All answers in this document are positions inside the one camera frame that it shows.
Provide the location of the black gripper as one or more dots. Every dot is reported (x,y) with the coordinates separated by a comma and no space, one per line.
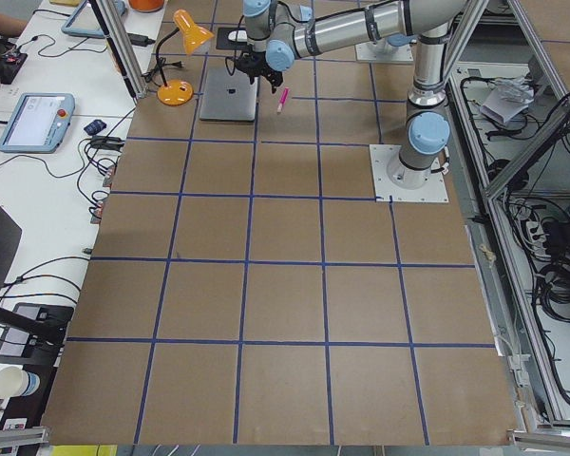
(257,66)

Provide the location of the pink marker pen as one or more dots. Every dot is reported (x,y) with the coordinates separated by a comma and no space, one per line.
(282,100)

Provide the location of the white mouse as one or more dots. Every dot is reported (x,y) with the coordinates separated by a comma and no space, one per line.
(237,35)

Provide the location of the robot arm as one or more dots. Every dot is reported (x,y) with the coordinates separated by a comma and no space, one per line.
(278,34)

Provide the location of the black mousepad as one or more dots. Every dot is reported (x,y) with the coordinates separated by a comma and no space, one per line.
(222,42)

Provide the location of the grey laptop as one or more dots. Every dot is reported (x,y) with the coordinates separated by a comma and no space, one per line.
(228,98)

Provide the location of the black power adapter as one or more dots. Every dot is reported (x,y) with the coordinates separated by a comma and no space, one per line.
(140,40)

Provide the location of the dark blue pouch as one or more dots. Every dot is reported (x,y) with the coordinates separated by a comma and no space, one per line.
(95,127)

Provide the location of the teach pendant tablet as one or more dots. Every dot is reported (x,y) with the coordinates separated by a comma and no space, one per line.
(38,123)
(83,23)

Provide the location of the black device with screens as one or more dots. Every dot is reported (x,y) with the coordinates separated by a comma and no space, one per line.
(33,334)

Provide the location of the white paper cup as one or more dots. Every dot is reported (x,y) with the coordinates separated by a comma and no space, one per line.
(16,382)

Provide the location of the aluminium frame post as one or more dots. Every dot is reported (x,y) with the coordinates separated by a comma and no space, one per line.
(120,47)

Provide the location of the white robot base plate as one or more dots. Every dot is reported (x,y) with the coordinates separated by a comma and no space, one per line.
(434,189)

